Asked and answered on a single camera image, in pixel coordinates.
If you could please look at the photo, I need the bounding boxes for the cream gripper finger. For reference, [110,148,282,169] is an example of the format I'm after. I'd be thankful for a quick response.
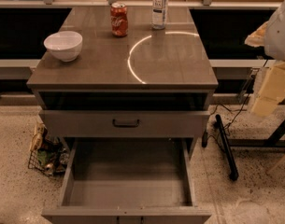
[245,21,267,48]
[250,62,285,117]

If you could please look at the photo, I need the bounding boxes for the red coke can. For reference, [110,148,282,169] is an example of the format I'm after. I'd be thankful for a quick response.
[110,2,128,37]

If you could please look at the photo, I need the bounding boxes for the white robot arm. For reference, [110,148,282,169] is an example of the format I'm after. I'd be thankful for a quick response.
[245,0,285,117]

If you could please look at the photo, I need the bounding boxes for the black power strip bar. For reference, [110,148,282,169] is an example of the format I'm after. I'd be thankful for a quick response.
[215,115,239,181]

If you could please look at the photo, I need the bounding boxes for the clear plastic water bottle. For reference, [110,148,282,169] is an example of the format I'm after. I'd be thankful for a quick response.
[151,0,168,30]

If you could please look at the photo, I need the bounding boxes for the grey drawer cabinet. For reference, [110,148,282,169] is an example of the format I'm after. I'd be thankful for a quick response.
[26,5,219,224]

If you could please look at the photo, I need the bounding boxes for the white ceramic bowl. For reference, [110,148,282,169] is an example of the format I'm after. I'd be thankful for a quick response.
[44,31,83,62]

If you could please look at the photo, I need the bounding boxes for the open grey bottom drawer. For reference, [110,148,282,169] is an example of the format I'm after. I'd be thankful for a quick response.
[42,139,211,224]

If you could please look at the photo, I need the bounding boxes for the closed grey middle drawer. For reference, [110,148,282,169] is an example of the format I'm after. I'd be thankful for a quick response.
[39,110,209,138]

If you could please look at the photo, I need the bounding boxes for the black cable on floor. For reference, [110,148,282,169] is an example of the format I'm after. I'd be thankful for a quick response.
[207,91,253,147]

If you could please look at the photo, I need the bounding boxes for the black drawer handle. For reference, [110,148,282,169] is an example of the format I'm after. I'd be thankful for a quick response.
[112,119,140,128]

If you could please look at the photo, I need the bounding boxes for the wire basket with trash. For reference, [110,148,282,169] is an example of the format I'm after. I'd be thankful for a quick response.
[28,122,70,176]

